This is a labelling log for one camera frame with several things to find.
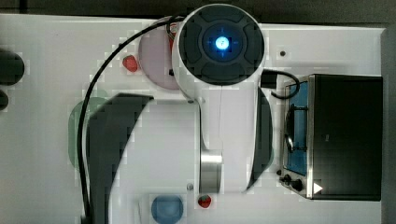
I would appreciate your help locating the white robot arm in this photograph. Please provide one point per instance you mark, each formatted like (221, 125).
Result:
(154, 159)

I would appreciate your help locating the grey round plate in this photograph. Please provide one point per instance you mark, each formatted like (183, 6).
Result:
(154, 55)

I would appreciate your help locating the red strawberry near plate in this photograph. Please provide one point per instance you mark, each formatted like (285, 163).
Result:
(130, 63)

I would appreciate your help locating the red strawberry near bowl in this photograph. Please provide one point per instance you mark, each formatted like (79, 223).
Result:
(204, 201)

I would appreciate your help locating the blue bowl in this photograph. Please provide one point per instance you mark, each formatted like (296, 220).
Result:
(167, 209)

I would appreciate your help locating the black toaster oven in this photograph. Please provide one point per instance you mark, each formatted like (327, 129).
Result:
(332, 138)

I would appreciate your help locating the black cylinder large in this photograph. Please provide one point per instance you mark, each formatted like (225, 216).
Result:
(11, 68)

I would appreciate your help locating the black cylinder small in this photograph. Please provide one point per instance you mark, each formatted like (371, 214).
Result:
(3, 100)

